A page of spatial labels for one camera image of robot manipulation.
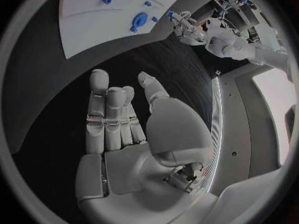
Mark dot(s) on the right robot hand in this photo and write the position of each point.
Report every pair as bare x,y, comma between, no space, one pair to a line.
130,171

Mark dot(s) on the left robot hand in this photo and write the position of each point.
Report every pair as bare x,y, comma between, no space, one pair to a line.
189,29

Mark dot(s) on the blue peg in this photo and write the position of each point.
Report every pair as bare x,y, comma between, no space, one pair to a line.
106,0
147,3
154,19
133,29
171,15

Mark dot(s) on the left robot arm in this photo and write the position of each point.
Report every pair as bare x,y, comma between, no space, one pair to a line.
233,46

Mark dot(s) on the white task board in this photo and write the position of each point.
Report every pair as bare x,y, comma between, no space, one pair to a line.
93,28

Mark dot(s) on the blue gear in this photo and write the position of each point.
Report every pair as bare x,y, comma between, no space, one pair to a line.
140,19

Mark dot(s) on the equipment rack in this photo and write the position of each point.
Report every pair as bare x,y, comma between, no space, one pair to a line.
243,9

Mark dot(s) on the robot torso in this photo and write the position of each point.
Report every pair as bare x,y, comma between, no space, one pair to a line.
243,125

